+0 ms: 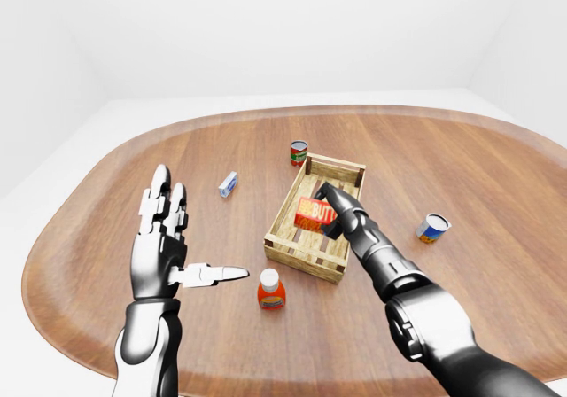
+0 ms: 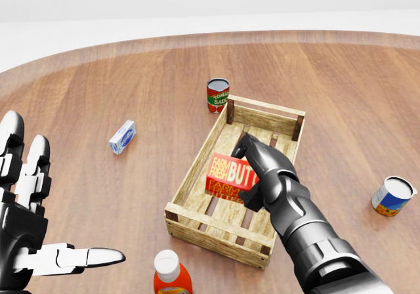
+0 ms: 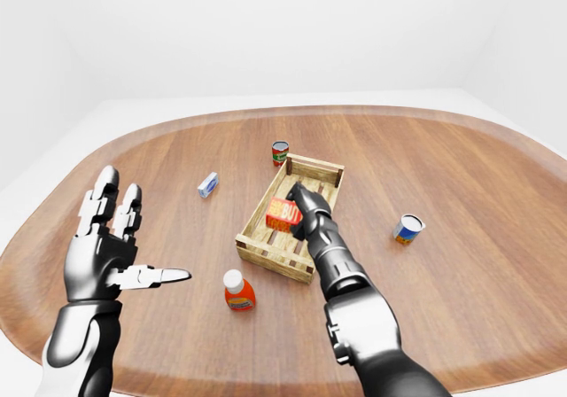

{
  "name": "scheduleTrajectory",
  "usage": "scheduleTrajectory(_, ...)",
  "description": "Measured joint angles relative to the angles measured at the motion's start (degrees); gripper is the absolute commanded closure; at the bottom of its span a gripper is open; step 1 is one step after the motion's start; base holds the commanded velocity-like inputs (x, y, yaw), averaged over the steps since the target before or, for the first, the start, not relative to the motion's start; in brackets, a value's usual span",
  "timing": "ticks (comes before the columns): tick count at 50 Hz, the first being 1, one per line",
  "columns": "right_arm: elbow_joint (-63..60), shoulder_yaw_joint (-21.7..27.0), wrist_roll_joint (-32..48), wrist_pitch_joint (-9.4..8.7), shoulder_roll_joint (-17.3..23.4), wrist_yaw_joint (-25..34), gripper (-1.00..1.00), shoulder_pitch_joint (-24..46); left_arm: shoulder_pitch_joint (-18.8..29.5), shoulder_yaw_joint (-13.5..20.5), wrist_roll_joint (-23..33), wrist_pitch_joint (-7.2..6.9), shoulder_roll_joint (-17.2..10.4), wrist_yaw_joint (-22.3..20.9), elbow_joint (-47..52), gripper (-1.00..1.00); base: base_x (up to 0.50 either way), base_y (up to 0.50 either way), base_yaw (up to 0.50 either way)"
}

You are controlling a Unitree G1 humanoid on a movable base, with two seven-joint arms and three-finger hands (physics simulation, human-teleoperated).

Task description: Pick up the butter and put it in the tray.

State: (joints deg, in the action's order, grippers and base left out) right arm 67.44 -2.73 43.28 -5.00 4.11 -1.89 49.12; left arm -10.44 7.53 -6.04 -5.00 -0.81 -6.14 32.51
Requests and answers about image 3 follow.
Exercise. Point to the red butter box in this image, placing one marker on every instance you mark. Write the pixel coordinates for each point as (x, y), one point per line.
(283, 213)

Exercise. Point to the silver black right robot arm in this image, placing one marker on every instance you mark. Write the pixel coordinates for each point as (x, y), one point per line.
(354, 308)

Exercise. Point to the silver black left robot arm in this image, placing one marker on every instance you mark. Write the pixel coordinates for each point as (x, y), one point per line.
(80, 344)

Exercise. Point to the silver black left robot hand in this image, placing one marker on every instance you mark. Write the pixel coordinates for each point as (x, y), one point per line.
(90, 255)

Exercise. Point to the small blue white box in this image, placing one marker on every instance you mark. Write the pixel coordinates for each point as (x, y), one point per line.
(208, 185)

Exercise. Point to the wooden slat tray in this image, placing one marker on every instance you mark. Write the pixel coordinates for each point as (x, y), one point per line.
(288, 220)

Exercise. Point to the blue yellow labelled tin can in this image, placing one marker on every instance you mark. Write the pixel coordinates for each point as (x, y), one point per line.
(407, 229)

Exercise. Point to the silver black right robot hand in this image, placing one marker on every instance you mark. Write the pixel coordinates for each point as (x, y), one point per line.
(308, 206)

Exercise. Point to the orange bottle with white cap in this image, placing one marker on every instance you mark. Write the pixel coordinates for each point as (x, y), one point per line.
(238, 293)

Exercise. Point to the red labelled tin can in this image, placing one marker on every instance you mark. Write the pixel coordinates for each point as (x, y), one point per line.
(279, 153)

